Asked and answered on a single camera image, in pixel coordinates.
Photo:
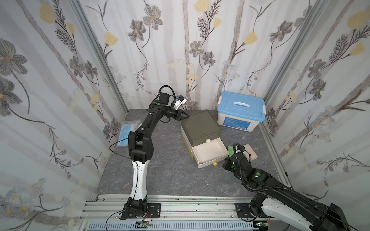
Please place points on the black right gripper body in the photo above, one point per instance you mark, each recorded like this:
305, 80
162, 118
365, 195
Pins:
228, 163

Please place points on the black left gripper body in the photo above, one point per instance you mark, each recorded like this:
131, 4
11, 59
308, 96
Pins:
176, 113

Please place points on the green sponge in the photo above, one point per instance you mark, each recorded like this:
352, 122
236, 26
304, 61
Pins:
230, 151

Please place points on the beige sponge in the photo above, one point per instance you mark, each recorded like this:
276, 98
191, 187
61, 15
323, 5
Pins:
249, 153

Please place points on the olive cream drawer cabinet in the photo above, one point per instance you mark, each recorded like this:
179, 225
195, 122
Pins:
199, 130

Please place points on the cream drawer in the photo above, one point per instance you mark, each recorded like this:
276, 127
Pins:
209, 152

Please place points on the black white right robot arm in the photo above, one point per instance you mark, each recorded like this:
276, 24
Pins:
274, 199

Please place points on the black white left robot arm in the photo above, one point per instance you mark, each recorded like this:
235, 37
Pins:
141, 150

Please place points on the white bin with blue lid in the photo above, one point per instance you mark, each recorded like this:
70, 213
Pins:
239, 111

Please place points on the blue face mask packet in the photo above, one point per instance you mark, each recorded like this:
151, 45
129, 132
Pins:
126, 128

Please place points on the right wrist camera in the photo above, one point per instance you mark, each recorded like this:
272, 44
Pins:
239, 149

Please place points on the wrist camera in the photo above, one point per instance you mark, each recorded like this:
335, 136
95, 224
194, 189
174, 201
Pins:
239, 149
179, 101

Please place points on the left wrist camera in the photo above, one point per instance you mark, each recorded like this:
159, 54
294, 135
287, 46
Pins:
179, 101

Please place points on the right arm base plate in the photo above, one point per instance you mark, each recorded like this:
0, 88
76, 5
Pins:
243, 211

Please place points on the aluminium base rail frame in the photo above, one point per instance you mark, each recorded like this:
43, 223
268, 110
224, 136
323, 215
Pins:
178, 213

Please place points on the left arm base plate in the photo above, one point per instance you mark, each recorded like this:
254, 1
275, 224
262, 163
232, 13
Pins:
153, 211

